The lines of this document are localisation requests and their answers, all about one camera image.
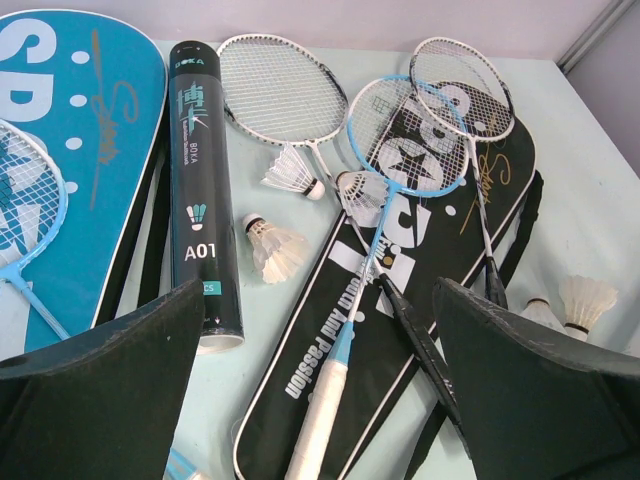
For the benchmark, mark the white shuttlecock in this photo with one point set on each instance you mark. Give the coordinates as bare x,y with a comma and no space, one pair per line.
585,300
288,172
363,195

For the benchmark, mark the blue racket bag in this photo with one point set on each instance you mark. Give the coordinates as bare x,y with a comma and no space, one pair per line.
90,89

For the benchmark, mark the aluminium frame post right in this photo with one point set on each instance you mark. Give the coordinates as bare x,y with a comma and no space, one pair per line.
594,34

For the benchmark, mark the white shuttlecock table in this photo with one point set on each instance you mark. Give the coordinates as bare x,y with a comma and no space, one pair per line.
277,253
538,310

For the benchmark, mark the black racket bag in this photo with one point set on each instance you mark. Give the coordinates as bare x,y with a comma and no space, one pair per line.
422,240

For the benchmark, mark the white racket left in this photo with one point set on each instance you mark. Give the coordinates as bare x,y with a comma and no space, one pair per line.
280,93

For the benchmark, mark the white shuttlecock right table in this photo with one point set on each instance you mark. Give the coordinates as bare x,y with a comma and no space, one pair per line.
538,310

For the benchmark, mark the black shuttlecock tube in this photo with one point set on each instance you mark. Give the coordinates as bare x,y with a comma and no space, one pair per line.
203,241

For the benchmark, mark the white shuttlecock centre table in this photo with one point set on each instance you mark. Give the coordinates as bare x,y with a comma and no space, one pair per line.
277,253

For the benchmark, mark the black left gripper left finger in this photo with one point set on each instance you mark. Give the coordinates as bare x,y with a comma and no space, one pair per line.
103,404

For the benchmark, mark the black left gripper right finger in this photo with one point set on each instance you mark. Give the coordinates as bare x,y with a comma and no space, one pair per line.
536,403

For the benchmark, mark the white racket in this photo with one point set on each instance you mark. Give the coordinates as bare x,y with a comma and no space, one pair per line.
462,90
280,93

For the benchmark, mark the blue racket on black bag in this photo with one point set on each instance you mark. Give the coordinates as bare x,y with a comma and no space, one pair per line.
396,142

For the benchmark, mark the white racket right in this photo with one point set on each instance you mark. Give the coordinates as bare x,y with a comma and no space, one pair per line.
462,90

